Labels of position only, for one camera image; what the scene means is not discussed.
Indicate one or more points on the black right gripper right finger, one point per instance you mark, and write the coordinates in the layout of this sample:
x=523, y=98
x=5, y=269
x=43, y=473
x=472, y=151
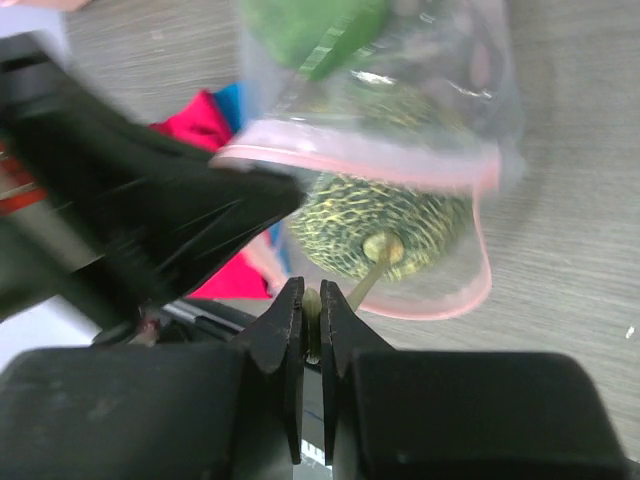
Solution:
x=406, y=414

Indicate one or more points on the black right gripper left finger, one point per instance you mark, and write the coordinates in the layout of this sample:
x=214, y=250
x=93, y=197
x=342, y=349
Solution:
x=205, y=410

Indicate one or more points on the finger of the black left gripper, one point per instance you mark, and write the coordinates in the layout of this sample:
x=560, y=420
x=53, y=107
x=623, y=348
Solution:
x=110, y=215

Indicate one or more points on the green netted fake melon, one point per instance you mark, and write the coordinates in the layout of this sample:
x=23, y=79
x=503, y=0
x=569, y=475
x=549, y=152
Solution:
x=368, y=230

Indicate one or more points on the clear zip top bag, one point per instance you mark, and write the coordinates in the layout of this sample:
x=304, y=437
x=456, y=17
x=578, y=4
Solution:
x=459, y=53

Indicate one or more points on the green fake lettuce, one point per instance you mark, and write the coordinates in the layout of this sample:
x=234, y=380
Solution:
x=313, y=38

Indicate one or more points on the blue folded cloth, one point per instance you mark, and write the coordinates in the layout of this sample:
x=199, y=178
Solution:
x=228, y=101

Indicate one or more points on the pink compartment tray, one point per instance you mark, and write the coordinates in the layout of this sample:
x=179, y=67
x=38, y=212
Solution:
x=60, y=5

